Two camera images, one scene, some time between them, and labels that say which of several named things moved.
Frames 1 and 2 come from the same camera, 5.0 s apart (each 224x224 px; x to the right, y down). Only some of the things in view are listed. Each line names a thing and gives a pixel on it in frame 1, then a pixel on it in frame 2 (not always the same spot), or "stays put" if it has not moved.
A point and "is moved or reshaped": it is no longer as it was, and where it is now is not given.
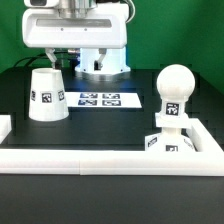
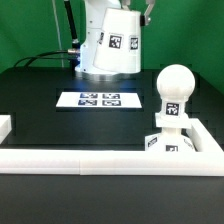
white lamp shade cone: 48,98 is moved or reshaped
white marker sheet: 102,100 stays put
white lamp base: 170,139 stays put
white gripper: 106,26 → 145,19
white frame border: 206,161 stays put
